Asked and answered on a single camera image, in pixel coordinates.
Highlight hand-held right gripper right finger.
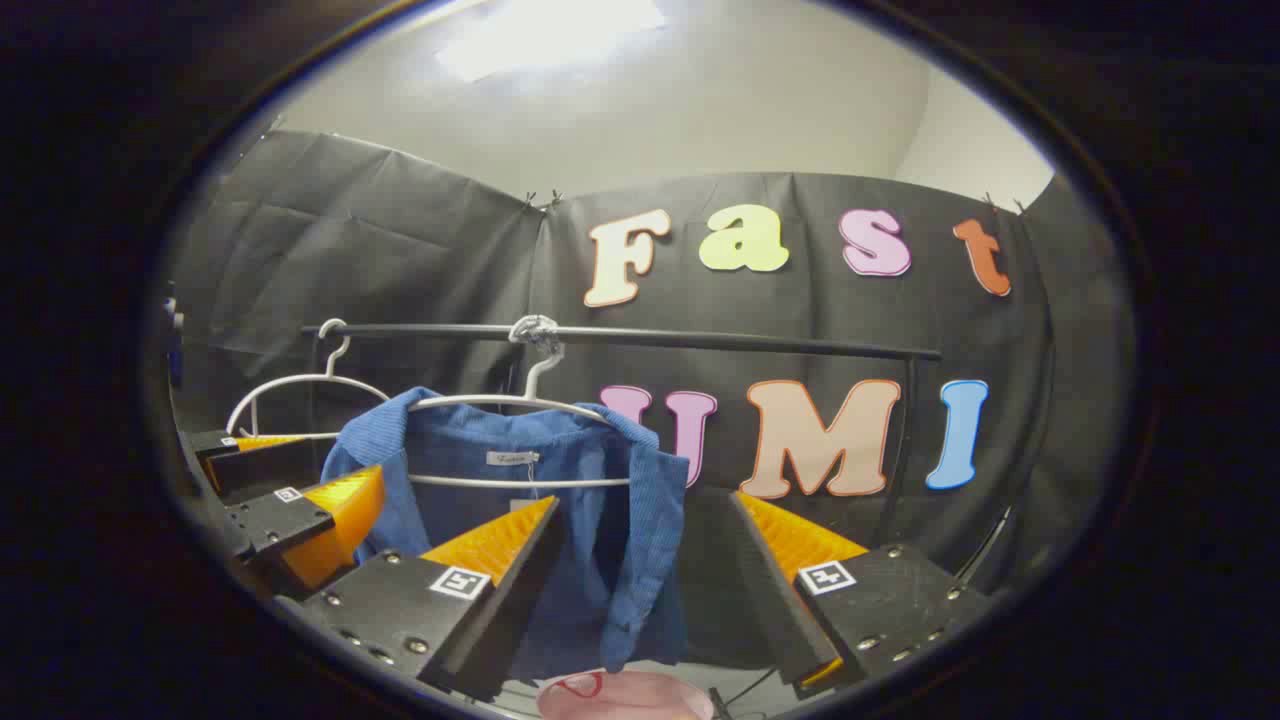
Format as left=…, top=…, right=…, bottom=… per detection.
left=728, top=490, right=993, bottom=701

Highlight blue corduroy shirt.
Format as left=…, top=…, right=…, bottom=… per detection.
left=320, top=387, right=691, bottom=681

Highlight white clothes hanger taped hook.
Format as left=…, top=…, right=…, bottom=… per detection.
left=405, top=315, right=633, bottom=491

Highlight pink laundry hamper red handles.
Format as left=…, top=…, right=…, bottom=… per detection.
left=535, top=668, right=717, bottom=720

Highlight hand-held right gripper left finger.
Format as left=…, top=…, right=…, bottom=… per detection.
left=298, top=494, right=564, bottom=703

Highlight white clothes hanger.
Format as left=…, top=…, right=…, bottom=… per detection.
left=225, top=318, right=393, bottom=441

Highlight black clothes rack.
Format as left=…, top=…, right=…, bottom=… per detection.
left=300, top=320, right=944, bottom=549

